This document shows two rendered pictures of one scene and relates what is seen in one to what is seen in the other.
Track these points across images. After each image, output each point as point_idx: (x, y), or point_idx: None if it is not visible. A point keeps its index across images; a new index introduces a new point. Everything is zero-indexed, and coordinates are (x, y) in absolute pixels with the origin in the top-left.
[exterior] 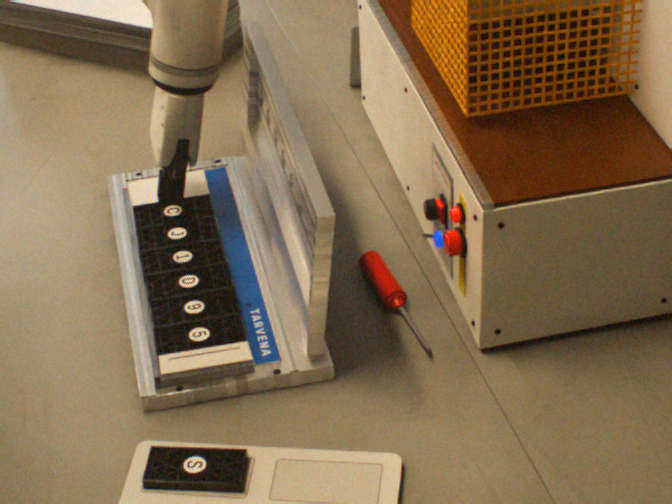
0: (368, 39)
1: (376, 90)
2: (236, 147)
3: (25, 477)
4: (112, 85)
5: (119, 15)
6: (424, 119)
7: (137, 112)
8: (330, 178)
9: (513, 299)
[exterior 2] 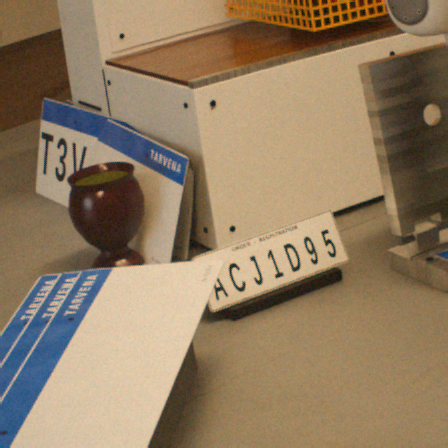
0: (247, 121)
1: (284, 163)
2: (360, 293)
3: None
4: (236, 433)
5: (179, 316)
6: (442, 37)
7: (312, 383)
8: (386, 233)
9: None
